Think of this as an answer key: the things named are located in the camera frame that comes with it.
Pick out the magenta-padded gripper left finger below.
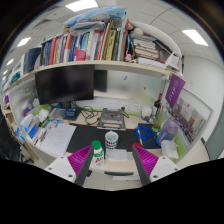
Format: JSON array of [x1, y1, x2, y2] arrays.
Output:
[[44, 143, 95, 187]]

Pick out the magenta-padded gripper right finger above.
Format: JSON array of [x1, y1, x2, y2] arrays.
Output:
[[131, 143, 181, 187]]

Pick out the white drink bottle green cap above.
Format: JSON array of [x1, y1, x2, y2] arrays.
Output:
[[91, 139, 106, 167]]

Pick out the purple translucent water bottle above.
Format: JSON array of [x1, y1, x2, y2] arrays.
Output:
[[155, 117, 179, 148]]

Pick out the white tissue pack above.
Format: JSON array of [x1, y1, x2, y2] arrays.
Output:
[[160, 139, 180, 160]]

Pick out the open white paper notebook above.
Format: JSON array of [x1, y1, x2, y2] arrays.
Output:
[[39, 123, 78, 158]]

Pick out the flat round red coaster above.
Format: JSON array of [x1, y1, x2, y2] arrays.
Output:
[[130, 142, 145, 150]]

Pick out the black desk mat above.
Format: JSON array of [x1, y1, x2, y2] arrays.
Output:
[[65, 123, 143, 154]]

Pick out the tall clear glass vase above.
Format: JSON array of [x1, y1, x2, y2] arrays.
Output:
[[152, 108, 165, 133]]

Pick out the white paper napkin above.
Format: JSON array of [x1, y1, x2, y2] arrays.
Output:
[[105, 148, 134, 163]]

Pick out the blue tissue box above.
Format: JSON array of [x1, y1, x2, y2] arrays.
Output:
[[19, 113, 41, 139]]

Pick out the clear plastic box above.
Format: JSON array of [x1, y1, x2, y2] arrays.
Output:
[[49, 107, 67, 120]]

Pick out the small blue electronic box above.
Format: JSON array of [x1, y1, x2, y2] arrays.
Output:
[[63, 107, 79, 121]]

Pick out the group photo poster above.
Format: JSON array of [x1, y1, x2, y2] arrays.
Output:
[[171, 96, 208, 144]]

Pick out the black-white checkered cup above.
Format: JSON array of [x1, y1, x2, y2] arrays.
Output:
[[104, 130, 120, 151]]

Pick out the purple pennant flag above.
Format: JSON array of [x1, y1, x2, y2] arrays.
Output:
[[164, 73, 187, 109]]

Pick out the black computer monitor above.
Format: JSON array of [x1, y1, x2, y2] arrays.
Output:
[[34, 64, 96, 106]]

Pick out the ceiling light panels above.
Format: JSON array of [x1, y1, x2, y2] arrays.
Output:
[[1, 0, 210, 76]]

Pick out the blue coiled cable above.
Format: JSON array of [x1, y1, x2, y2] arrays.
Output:
[[134, 124, 155, 141]]

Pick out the black cable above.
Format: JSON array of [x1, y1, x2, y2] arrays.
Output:
[[74, 104, 101, 127]]

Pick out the white wall power outlets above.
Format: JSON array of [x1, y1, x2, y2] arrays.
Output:
[[106, 100, 143, 114]]

